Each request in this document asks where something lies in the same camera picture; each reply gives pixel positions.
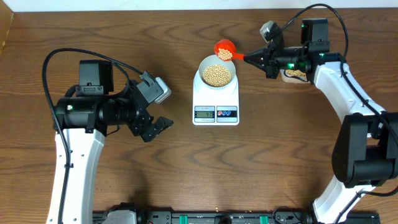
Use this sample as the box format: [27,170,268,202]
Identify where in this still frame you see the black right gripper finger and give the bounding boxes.
[244,58,267,72]
[244,47,268,60]

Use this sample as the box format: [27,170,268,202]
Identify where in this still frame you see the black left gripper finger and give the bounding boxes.
[139,71,155,87]
[141,116,174,142]

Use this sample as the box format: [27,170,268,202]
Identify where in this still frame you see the red measuring scoop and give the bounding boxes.
[214,39,244,61]

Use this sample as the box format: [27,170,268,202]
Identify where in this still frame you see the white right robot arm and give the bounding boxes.
[243,18,397,223]

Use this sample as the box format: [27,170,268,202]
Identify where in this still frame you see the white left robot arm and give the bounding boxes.
[47,60,174,223]

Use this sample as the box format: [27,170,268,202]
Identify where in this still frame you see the soybeans in bowl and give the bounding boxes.
[203,65,232,87]

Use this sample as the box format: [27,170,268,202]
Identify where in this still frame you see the light grey bowl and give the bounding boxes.
[196,55,238,91]

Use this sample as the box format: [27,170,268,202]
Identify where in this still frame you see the white digital kitchen scale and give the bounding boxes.
[192,68,239,126]

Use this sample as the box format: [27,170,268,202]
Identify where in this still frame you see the pile of soybeans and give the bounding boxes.
[285,70,306,77]

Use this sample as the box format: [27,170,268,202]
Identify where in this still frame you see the clear plastic container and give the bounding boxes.
[279,46,312,84]

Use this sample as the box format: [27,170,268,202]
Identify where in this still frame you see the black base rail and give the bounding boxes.
[92,202,382,224]

